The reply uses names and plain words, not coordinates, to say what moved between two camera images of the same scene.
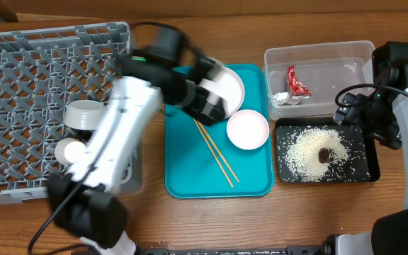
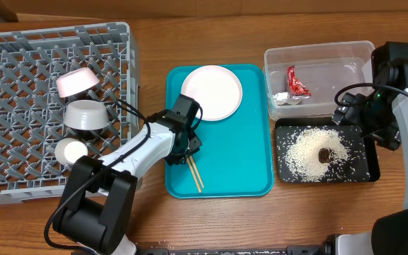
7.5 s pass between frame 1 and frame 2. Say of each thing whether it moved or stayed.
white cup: stayed
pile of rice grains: stayed
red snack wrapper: stayed
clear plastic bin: stayed
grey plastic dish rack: stayed
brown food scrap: stayed
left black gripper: moved
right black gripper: stayed
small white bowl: moved
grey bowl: stayed
